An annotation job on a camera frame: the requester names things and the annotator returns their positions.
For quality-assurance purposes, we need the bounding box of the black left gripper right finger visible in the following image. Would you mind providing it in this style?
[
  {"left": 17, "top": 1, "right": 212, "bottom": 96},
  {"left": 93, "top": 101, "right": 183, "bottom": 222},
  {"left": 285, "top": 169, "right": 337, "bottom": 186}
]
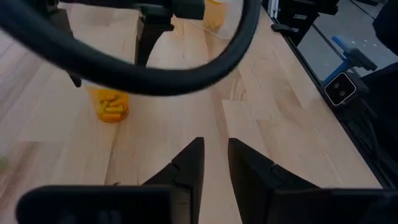
[{"left": 228, "top": 138, "right": 318, "bottom": 224}]

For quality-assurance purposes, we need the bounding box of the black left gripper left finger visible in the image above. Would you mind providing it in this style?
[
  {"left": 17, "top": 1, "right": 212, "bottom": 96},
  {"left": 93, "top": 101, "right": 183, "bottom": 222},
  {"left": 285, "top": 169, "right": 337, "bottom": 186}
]
[{"left": 142, "top": 136, "right": 205, "bottom": 224}]

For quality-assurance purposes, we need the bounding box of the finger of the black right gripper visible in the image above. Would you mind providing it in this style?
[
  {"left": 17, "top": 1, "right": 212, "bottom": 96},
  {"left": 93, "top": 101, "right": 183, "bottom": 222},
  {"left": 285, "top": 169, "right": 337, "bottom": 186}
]
[
  {"left": 46, "top": 7, "right": 83, "bottom": 88},
  {"left": 134, "top": 14, "right": 175, "bottom": 68}
]

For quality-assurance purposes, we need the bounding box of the clear bag of orange bottles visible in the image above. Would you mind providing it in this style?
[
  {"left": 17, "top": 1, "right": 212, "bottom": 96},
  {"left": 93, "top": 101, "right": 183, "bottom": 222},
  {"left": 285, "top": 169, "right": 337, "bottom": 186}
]
[{"left": 183, "top": 0, "right": 246, "bottom": 40}]

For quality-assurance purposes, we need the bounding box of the blue and black clamp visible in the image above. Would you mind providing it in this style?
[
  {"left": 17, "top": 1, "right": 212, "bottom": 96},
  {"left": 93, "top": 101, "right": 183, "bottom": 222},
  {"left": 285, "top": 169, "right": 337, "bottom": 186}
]
[{"left": 323, "top": 34, "right": 379, "bottom": 86}]

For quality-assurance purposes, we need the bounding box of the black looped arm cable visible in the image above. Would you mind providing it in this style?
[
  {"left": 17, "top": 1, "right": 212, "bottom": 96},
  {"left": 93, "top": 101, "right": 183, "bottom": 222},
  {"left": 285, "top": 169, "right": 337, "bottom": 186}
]
[{"left": 0, "top": 0, "right": 262, "bottom": 96}]

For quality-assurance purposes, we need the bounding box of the black aluminium table frame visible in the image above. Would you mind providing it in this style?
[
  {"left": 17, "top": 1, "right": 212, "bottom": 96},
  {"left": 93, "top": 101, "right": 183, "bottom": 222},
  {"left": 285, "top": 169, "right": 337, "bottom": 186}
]
[{"left": 261, "top": 0, "right": 398, "bottom": 190}]

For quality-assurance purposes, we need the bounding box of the small white-rimmed camera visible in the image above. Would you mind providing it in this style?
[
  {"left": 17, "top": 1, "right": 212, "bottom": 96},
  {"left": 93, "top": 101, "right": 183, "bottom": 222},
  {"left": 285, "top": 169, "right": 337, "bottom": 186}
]
[{"left": 323, "top": 72, "right": 358, "bottom": 107}]

